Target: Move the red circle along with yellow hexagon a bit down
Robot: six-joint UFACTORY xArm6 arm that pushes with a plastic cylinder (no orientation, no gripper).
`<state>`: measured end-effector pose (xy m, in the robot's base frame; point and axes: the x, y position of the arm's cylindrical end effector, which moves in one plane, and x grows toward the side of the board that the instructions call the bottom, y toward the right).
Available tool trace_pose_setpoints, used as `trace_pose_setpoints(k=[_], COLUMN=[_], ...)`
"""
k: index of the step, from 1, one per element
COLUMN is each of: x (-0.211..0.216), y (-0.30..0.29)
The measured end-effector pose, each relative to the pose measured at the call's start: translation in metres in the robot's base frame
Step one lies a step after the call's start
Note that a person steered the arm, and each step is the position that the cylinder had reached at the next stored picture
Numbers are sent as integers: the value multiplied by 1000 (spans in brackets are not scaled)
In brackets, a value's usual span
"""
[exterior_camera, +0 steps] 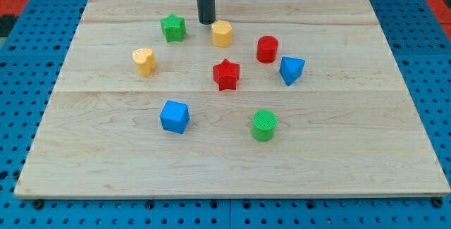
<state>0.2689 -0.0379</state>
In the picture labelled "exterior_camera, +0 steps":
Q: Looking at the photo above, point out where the red star block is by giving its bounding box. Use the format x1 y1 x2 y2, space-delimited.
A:
213 58 240 91

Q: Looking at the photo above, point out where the red cylinder block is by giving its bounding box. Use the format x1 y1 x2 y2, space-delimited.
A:
257 35 278 63

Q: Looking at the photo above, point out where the yellow hexagon block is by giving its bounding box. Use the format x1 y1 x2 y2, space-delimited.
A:
211 20 233 47

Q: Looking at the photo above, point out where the blue cube block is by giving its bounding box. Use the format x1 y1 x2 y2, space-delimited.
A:
159 100 190 134

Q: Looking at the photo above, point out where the green cylinder block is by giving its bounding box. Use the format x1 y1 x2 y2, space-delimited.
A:
251 109 278 142

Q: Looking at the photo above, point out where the wooden board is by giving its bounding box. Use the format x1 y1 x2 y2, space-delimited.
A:
15 0 450 199

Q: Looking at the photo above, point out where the yellow heart block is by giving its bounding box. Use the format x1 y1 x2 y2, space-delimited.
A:
132 48 157 76

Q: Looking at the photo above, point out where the blue triangle block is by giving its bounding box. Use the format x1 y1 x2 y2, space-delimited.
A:
279 56 306 86

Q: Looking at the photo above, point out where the green star block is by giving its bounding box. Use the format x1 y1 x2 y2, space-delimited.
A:
160 13 186 43

